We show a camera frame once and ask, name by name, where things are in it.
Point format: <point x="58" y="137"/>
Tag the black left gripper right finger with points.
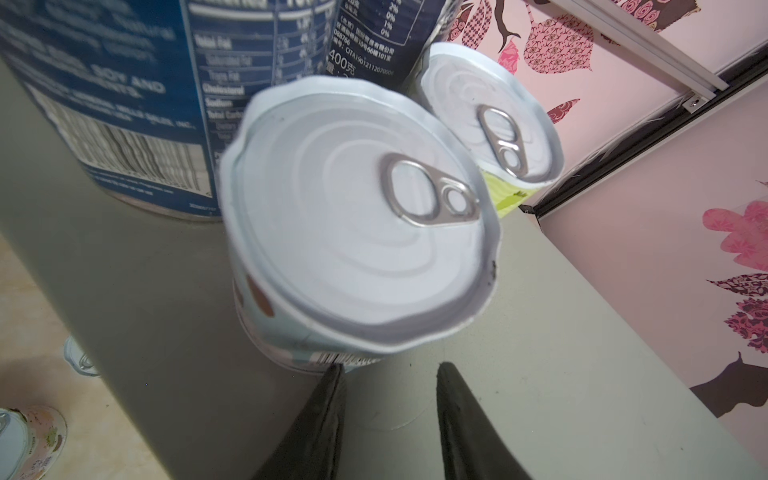
<point x="471" y="447"/>

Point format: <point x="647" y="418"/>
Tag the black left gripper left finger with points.
<point x="311" y="448"/>

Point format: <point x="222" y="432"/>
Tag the teal label small can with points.
<point x="358" y="226"/>

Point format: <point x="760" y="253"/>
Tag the light green small can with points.
<point x="508" y="134"/>

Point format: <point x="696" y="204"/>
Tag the blue white label can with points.
<point x="148" y="95"/>

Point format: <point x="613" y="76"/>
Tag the dark blue tall can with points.
<point x="380" y="41"/>

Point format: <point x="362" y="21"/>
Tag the orange label small can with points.
<point x="75" y="356"/>

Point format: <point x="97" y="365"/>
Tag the grey metal cabinet counter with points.
<point x="568" y="385"/>

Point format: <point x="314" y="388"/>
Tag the pink label small can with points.
<point x="32" y="438"/>

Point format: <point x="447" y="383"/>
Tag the silver aluminium crossbar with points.
<point x="618" y="25"/>

